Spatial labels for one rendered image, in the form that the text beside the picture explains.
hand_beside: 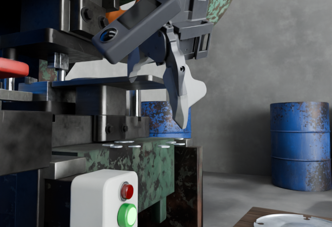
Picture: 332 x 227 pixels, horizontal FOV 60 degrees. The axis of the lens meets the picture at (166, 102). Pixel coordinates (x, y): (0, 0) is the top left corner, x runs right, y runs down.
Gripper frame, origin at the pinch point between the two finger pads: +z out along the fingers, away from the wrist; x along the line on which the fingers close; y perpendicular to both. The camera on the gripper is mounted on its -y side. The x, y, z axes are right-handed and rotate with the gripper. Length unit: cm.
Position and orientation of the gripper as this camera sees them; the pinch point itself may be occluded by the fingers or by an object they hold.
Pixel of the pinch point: (150, 105)
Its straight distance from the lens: 46.3
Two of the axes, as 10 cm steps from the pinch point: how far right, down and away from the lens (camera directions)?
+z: -0.9, 8.3, 5.6
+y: 8.1, -2.6, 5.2
